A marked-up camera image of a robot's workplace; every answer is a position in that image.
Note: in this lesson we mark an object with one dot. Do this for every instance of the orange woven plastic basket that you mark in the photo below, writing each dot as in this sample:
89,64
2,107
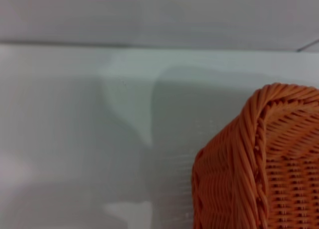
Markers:
274,169

